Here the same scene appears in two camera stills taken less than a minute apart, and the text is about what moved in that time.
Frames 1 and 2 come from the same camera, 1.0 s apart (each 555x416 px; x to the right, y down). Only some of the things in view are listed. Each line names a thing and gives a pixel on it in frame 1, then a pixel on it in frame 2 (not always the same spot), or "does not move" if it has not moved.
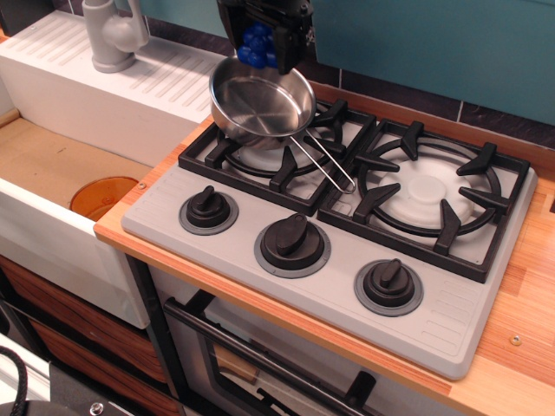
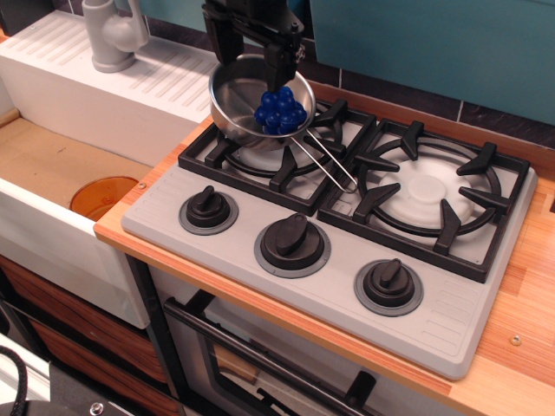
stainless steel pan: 262,108 does not move
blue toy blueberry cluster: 258,46 to 279,112
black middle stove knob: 292,249 does not move
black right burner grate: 430,191 does not move
